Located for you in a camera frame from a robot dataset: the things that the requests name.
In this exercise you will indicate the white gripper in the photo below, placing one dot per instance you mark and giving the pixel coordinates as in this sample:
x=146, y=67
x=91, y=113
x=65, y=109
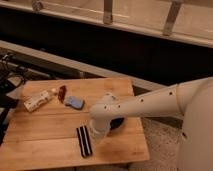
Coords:
x=98, y=129

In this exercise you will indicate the black white striped eraser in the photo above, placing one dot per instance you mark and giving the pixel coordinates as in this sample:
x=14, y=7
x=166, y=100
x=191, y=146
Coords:
x=84, y=141

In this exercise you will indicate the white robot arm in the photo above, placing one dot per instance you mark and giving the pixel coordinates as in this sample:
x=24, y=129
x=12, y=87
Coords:
x=192, y=99

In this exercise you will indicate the black round plate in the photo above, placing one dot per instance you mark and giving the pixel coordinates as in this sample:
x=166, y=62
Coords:
x=116, y=123

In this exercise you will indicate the blue sponge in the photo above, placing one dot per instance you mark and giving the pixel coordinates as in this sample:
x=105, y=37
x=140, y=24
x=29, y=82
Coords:
x=74, y=102

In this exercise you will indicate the dark red small object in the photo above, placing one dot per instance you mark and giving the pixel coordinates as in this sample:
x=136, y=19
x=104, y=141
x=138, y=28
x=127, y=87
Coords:
x=62, y=93

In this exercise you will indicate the black equipment at left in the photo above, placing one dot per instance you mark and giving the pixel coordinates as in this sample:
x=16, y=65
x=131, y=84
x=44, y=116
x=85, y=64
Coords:
x=10, y=80

